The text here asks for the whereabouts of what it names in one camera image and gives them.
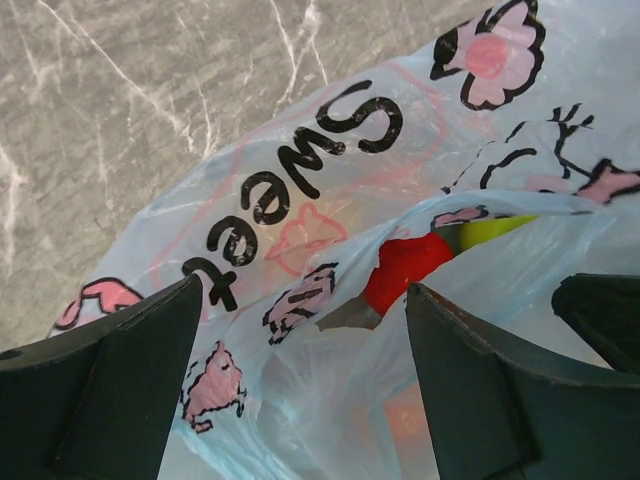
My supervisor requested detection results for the yellow pear fruit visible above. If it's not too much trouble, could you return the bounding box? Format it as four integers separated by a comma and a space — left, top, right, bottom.
459, 215, 536, 251

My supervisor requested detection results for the light blue printed plastic bag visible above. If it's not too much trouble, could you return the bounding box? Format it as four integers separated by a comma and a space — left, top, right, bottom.
52, 1, 639, 479

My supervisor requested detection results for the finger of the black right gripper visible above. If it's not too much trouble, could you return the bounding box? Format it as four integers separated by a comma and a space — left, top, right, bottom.
551, 273, 640, 374

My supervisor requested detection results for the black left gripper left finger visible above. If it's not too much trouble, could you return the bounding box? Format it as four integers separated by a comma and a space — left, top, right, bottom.
1, 275, 202, 479

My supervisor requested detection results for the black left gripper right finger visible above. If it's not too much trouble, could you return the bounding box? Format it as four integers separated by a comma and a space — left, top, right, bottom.
406, 284, 639, 479

